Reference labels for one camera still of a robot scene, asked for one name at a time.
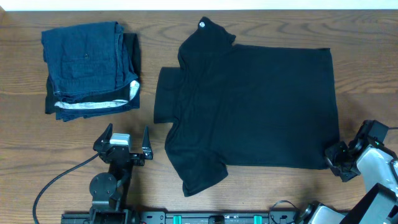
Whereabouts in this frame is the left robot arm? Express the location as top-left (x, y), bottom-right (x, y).
top-left (88, 124), bottom-right (154, 224)

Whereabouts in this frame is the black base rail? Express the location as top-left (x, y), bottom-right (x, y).
top-left (60, 211), bottom-right (295, 224)

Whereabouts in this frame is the black t-shirt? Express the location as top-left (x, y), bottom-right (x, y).
top-left (154, 17), bottom-right (340, 197)

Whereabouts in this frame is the small black cable loop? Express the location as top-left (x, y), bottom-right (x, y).
top-left (268, 200), bottom-right (300, 224)

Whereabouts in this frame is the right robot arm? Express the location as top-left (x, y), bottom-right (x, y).
top-left (294, 120), bottom-right (397, 224)

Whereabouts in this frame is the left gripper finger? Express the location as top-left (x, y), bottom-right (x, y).
top-left (142, 126), bottom-right (153, 160)
top-left (93, 123), bottom-right (113, 152)

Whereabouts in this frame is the folded black garment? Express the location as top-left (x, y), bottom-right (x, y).
top-left (45, 33), bottom-right (141, 122)

